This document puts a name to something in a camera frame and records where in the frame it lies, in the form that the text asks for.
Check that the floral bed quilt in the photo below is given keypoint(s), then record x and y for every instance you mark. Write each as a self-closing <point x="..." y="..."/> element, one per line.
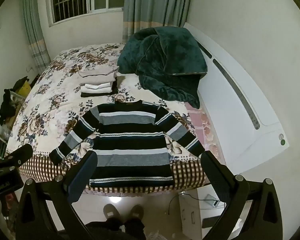
<point x="55" y="100"/>

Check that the narrow grey-green curtain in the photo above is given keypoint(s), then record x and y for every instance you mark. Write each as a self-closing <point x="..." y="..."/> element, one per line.
<point x="35" y="30"/>

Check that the pink checked sheet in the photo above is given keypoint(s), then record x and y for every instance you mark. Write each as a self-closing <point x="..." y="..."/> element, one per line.
<point x="205" y="127"/>

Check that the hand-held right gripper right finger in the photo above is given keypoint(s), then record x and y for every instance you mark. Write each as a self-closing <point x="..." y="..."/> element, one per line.
<point x="215" y="177"/>

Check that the grey slipper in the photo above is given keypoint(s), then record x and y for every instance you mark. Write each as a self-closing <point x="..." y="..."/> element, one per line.
<point x="136" y="211"/>
<point x="111" y="211"/>

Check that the dark hanging clothes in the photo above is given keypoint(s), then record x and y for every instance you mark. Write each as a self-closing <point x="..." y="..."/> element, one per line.
<point x="6" y="105"/>

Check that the white power adapter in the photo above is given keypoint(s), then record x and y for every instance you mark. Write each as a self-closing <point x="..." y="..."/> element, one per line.
<point x="212" y="200"/>

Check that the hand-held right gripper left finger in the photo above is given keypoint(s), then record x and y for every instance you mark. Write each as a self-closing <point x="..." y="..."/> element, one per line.
<point x="82" y="177"/>

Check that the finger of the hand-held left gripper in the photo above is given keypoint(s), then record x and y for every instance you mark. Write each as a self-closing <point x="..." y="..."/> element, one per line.
<point x="20" y="153"/>

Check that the white bed headboard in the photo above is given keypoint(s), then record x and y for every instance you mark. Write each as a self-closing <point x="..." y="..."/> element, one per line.
<point x="235" y="100"/>

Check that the beige folded garment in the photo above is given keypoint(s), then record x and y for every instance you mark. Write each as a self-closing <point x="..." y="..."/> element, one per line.
<point x="97" y="76"/>

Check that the striped knit sweater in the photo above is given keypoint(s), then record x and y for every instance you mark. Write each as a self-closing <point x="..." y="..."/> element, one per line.
<point x="135" y="142"/>

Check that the wide grey-green curtain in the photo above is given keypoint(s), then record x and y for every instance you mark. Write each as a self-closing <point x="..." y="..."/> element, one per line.
<point x="152" y="5"/>

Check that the yellow box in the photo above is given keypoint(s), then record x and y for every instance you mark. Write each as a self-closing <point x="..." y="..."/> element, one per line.
<point x="23" y="87"/>

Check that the dark green plush blanket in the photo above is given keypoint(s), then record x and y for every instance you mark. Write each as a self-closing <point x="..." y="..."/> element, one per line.
<point x="165" y="60"/>

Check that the white bedside cabinet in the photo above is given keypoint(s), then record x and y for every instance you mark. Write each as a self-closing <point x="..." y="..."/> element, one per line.
<point x="190" y="210"/>

